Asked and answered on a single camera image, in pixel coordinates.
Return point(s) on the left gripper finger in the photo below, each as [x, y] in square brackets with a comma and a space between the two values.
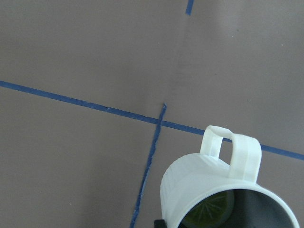
[160, 223]

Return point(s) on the green lemon slice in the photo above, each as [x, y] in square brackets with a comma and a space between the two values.
[211, 212]

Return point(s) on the white ribbed mug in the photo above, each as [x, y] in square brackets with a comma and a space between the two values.
[226, 161]

